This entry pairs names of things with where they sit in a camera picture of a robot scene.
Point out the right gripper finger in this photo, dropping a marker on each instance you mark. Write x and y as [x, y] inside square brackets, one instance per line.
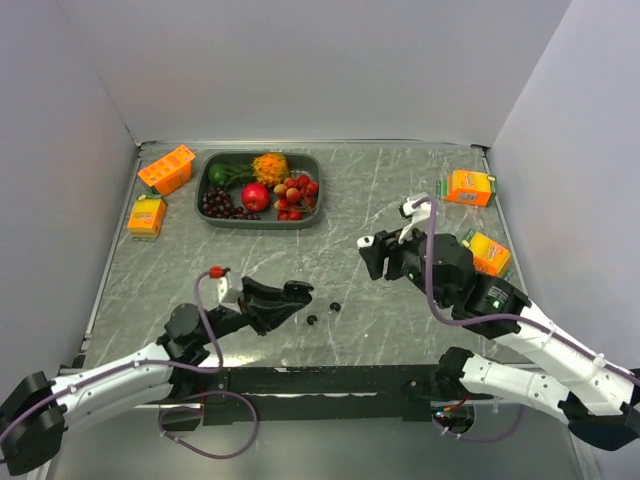
[396, 259]
[375, 256]

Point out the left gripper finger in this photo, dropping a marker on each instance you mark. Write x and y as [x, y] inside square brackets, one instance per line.
[256, 292]
[267, 316]

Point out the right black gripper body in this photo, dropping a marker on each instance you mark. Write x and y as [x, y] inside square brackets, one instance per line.
[410, 265]

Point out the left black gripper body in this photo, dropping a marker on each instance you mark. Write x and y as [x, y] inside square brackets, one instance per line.
[226, 320]

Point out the white earbud charging case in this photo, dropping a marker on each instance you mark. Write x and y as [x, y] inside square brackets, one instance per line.
[365, 242]

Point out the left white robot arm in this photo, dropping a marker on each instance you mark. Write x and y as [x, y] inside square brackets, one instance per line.
[40, 411]

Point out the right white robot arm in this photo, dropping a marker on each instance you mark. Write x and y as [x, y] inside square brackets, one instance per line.
[596, 400]

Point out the orange box front right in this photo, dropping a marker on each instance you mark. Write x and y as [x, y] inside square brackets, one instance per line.
[489, 257]

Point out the orange box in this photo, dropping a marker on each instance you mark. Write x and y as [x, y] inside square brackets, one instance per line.
[468, 187]
[489, 257]

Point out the orange box back right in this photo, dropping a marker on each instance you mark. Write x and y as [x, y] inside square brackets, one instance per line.
[468, 187]

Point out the red apple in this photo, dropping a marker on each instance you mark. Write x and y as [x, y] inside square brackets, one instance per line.
[255, 197]

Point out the dark purple grape bunch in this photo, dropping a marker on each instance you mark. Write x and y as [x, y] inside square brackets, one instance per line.
[217, 203]

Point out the red lychee cluster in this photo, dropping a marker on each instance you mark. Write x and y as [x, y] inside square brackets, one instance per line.
[296, 198]

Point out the dark grey fruit tray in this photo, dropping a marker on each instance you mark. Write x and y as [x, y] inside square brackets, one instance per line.
[241, 174]

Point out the green lime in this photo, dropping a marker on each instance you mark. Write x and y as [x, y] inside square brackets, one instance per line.
[218, 174]

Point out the orange spiky fruit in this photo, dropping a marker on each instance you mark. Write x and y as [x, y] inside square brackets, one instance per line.
[271, 169]

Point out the orange sponge pack left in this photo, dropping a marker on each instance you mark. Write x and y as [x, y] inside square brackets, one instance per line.
[147, 217]

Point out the orange carton back left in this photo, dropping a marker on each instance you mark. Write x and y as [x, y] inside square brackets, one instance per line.
[170, 172]

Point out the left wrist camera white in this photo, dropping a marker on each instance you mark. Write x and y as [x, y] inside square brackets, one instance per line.
[229, 284]

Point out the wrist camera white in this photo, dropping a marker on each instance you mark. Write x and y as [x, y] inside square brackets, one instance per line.
[418, 211]
[229, 284]

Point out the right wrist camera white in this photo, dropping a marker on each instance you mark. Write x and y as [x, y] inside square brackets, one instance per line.
[418, 211]

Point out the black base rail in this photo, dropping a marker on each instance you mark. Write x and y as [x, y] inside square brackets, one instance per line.
[407, 392]

